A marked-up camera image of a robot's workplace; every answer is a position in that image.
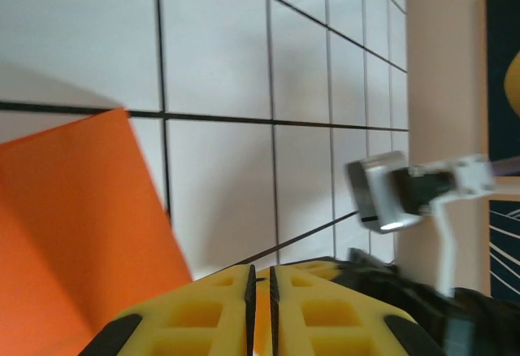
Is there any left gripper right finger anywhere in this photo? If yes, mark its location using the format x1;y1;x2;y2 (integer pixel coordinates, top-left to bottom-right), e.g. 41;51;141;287
270;258;444;356

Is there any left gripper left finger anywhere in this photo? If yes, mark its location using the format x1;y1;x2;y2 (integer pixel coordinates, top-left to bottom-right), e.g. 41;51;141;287
83;264;258;356

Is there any orange square paper sheet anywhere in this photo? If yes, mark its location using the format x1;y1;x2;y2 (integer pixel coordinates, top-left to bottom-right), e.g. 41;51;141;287
0;106;194;356

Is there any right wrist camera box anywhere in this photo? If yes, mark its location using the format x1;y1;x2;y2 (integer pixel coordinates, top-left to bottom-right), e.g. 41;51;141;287
344;150;499;299

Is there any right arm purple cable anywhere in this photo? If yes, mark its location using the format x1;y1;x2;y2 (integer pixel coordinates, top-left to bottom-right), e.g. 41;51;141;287
489;157;520;179

